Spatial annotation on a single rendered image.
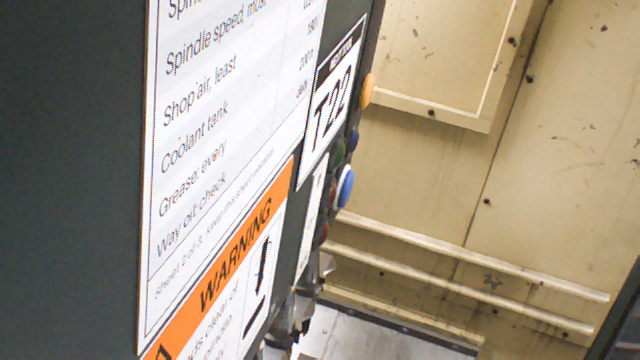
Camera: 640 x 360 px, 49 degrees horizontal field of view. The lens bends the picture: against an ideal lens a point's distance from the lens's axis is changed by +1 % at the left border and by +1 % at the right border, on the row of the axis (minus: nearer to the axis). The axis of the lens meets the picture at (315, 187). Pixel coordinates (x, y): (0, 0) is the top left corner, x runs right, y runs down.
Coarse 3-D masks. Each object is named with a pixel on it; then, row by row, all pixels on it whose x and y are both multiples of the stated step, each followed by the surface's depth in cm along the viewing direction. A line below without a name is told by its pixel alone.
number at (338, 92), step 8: (352, 56) 40; (344, 64) 39; (352, 64) 41; (344, 72) 39; (336, 80) 38; (344, 80) 40; (336, 88) 38; (344, 88) 41; (336, 96) 39; (344, 96) 42; (328, 104) 38; (336, 104) 40; (344, 104) 42; (328, 112) 38; (336, 112) 41; (328, 120) 39; (336, 120) 41; (328, 128) 40; (328, 136) 40; (320, 144) 39
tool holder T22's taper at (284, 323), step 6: (294, 288) 88; (288, 294) 87; (294, 294) 88; (288, 300) 87; (294, 300) 88; (282, 306) 88; (288, 306) 88; (294, 306) 89; (282, 312) 88; (288, 312) 88; (294, 312) 90; (276, 318) 88; (282, 318) 88; (288, 318) 89; (294, 318) 90; (276, 324) 89; (282, 324) 89; (288, 324) 89; (294, 324) 91; (270, 330) 89; (276, 330) 89; (282, 330) 89; (288, 330) 90
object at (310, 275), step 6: (312, 252) 96; (318, 252) 97; (312, 258) 97; (318, 258) 98; (306, 264) 97; (312, 264) 97; (318, 264) 98; (306, 270) 98; (312, 270) 98; (318, 270) 99; (300, 276) 98; (306, 276) 98; (312, 276) 98; (318, 276) 100; (300, 282) 98; (306, 282) 98; (312, 282) 99
